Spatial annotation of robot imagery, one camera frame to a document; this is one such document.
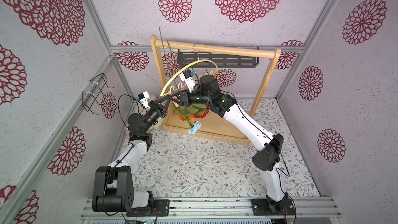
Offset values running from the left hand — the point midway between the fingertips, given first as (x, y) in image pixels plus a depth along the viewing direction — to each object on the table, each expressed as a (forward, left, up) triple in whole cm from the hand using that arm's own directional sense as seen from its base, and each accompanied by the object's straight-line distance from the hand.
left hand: (170, 96), depth 71 cm
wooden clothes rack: (+5, -24, -34) cm, 42 cm away
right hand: (-2, 0, +3) cm, 3 cm away
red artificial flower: (+4, -15, -18) cm, 23 cm away
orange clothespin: (+39, -25, -19) cm, 50 cm away
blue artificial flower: (-14, -10, -5) cm, 18 cm away
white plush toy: (+5, +14, -33) cm, 37 cm away
